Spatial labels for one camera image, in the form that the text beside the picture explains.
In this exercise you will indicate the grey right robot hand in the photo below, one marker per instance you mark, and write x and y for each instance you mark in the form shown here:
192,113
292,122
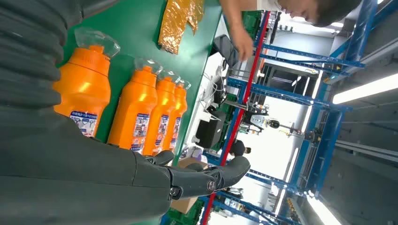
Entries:
77,180

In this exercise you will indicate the brown cardboard box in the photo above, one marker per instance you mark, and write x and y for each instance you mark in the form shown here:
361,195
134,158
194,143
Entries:
183,205

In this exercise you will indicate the black carry case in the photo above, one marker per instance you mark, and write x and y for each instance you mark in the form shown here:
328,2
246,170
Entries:
211,130

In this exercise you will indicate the red metal pole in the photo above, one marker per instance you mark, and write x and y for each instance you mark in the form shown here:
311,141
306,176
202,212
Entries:
225,155

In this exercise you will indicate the background person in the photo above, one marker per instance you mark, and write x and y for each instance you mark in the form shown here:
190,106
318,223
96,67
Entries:
238,148

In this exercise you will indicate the yellow taped cardboard sheet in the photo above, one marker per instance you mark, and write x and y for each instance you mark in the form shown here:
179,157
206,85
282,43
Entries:
177,21

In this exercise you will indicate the background robot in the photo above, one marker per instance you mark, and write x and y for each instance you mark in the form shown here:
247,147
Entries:
259,119

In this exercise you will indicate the black tablet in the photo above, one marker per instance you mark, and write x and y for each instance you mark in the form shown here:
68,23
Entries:
225,49

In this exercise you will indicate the seated person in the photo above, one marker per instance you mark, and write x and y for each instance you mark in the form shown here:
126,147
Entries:
239,34

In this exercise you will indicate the ceiling light strip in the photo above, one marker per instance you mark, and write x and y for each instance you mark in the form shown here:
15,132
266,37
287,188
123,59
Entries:
323,212
367,89

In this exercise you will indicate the blue metal frame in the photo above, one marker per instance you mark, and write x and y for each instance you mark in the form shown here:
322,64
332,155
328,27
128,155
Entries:
311,55

